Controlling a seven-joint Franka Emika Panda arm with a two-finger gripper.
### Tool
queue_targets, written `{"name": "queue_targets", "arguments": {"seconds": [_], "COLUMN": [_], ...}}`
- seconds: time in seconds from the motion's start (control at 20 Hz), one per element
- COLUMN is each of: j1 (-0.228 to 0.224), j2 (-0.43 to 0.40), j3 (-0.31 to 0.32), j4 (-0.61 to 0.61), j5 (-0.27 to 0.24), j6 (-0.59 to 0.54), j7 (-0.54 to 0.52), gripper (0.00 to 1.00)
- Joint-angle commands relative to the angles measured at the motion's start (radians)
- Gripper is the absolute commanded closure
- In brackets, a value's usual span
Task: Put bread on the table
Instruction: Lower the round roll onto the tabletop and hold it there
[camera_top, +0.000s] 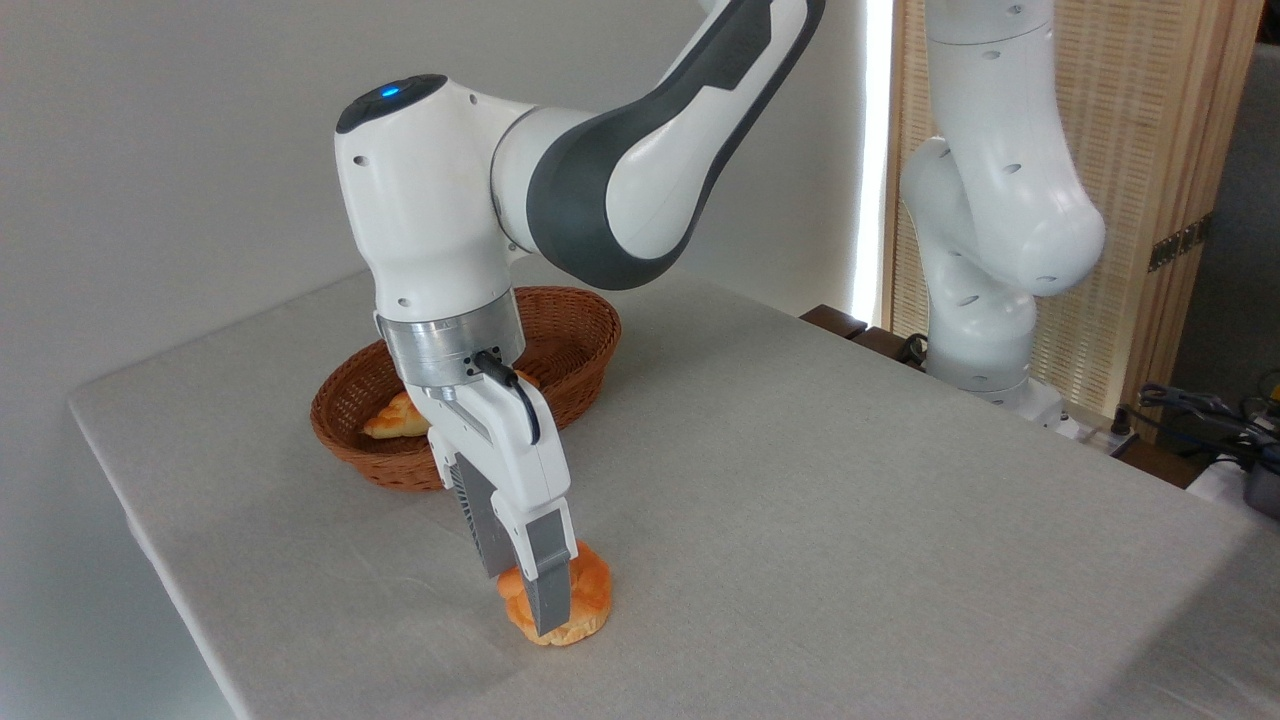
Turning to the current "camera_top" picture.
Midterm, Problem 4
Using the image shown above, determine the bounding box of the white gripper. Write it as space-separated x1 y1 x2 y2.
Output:
404 374 580 639

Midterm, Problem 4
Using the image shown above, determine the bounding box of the round bread roll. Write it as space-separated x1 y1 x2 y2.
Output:
497 540 614 648

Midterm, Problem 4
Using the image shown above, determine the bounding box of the long braided bread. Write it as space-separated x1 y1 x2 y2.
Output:
362 370 542 440

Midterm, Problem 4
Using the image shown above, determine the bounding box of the brown wicker basket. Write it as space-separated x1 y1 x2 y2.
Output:
310 286 622 492

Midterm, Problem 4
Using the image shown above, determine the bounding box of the grey tablecloth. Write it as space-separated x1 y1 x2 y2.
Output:
68 262 1280 720

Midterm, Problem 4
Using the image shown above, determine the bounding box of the dark metal screen hinge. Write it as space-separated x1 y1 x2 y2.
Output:
1148 214 1215 273

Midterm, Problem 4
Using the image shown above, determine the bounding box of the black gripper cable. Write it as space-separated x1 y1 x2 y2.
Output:
472 349 543 447

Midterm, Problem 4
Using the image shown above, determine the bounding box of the bundle of dark cables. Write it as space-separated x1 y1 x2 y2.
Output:
1138 372 1280 473

